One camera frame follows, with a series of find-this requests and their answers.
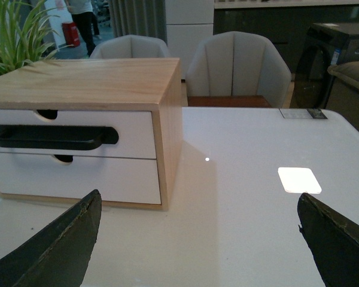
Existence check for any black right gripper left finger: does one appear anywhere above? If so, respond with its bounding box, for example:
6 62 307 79
0 190 102 286

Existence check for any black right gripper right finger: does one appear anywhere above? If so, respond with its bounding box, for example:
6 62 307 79
297 193 359 286

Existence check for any black drawer handle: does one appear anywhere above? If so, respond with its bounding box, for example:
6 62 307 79
0 124 119 151

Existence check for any label sticker on table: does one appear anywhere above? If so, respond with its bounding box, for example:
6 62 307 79
279 108 327 120

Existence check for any grey cushioned seat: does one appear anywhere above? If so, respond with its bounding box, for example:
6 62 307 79
326 61 359 131

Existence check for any beige armchair right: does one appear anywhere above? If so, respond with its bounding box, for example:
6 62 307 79
185 31 291 108

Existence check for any beige armchair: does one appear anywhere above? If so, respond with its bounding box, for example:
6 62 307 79
185 31 291 108
90 35 171 59

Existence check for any green potted plant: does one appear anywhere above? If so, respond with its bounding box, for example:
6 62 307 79
0 1 58 76

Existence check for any beige armchair left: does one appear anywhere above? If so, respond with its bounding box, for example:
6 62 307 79
90 35 171 59

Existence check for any person in black trousers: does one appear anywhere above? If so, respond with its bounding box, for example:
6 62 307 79
65 0 96 57

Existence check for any white cabinet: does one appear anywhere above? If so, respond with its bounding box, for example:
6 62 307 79
165 0 214 78

